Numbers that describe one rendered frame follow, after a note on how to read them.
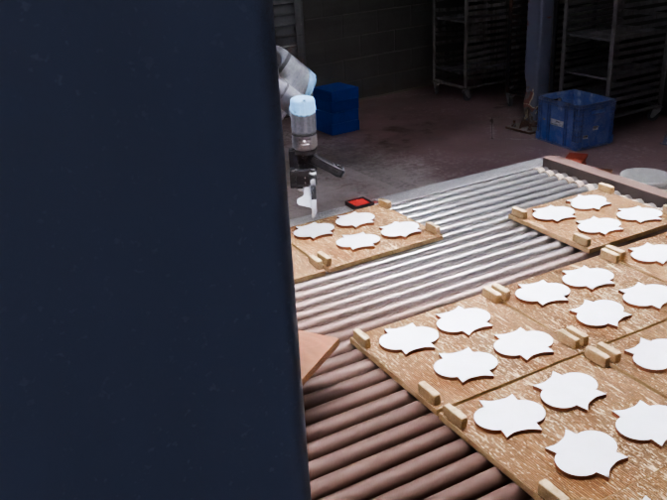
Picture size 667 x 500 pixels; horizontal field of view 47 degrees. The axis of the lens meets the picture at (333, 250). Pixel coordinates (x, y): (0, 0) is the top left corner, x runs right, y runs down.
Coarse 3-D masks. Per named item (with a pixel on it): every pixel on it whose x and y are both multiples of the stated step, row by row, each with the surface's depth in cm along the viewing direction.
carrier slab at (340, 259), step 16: (368, 208) 262; (384, 208) 261; (304, 224) 252; (384, 224) 248; (304, 240) 240; (320, 240) 239; (336, 240) 238; (384, 240) 237; (400, 240) 236; (416, 240) 235; (432, 240) 237; (336, 256) 228; (352, 256) 227; (368, 256) 226; (384, 256) 229
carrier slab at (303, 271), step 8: (296, 256) 229; (304, 256) 229; (296, 264) 224; (304, 264) 224; (296, 272) 219; (304, 272) 219; (312, 272) 218; (320, 272) 219; (296, 280) 215; (304, 280) 217
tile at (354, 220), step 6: (342, 216) 253; (348, 216) 253; (354, 216) 253; (360, 216) 253; (366, 216) 252; (372, 216) 252; (336, 222) 249; (342, 222) 249; (348, 222) 248; (354, 222) 248; (360, 222) 248; (366, 222) 248; (372, 222) 248; (354, 228) 246
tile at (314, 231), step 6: (300, 228) 246; (306, 228) 246; (312, 228) 245; (318, 228) 245; (324, 228) 245; (330, 228) 245; (294, 234) 242; (300, 234) 241; (306, 234) 241; (312, 234) 241; (318, 234) 241; (324, 234) 241; (330, 234) 241
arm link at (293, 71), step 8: (288, 56) 267; (288, 64) 266; (296, 64) 267; (304, 64) 271; (280, 72) 266; (288, 72) 266; (296, 72) 267; (304, 72) 268; (312, 72) 271; (288, 80) 267; (296, 80) 267; (304, 80) 268; (312, 80) 270; (296, 88) 268; (304, 88) 269; (312, 88) 270
